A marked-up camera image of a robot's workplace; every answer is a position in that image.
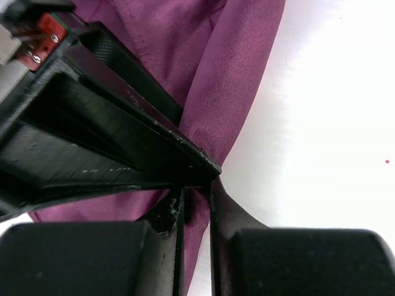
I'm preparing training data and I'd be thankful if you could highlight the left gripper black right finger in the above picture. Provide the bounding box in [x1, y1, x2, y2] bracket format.
[210, 181, 394, 295]

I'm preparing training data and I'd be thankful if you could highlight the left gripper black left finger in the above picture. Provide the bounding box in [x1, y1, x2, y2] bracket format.
[1, 189, 185, 295]

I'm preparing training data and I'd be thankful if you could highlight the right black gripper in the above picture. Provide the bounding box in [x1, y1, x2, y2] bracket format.
[1, 1, 182, 123]

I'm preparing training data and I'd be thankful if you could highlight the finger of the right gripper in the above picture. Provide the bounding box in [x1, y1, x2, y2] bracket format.
[1, 60, 220, 216]

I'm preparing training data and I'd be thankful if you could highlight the purple cloth napkin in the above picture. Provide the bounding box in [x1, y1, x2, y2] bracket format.
[29, 0, 286, 296]

